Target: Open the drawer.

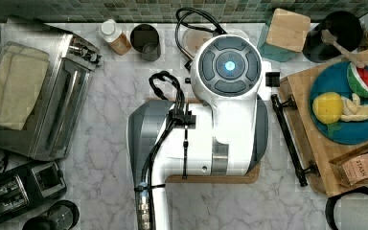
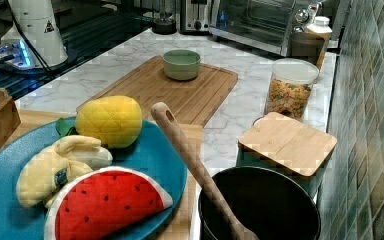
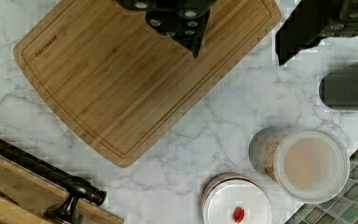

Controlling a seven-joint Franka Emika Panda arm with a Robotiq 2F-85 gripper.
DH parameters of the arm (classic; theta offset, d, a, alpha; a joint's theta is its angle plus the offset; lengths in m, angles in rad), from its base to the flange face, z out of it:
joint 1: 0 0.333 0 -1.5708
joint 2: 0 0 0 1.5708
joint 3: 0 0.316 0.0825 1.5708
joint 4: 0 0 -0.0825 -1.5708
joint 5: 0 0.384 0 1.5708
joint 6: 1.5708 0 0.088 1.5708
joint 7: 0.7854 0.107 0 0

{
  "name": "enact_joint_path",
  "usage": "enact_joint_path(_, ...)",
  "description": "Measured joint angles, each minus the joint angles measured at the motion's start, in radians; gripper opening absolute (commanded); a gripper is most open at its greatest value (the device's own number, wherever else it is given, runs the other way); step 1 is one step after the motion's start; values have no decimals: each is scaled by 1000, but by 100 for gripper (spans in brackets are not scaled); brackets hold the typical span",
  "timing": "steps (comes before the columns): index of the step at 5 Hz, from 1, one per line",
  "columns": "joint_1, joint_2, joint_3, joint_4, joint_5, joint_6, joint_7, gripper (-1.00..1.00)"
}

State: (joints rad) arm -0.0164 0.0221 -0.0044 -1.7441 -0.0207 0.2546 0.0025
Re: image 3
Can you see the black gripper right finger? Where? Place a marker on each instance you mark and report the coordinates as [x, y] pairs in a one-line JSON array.
[[311, 22]]

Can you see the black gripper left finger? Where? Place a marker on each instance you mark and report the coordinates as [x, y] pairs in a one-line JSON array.
[[184, 21]]

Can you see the wooden drawer front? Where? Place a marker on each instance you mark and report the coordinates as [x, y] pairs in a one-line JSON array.
[[36, 195]]

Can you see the dark cylindrical container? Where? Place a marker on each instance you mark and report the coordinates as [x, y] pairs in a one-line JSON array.
[[339, 89]]

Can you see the bamboo cutting board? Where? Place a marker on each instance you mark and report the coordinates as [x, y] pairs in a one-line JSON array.
[[117, 83]]

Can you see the clear cereal jar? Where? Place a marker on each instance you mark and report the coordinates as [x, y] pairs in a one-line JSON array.
[[311, 166]]

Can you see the white lidded canister red knob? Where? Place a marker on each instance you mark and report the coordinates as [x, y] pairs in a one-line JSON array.
[[235, 199]]

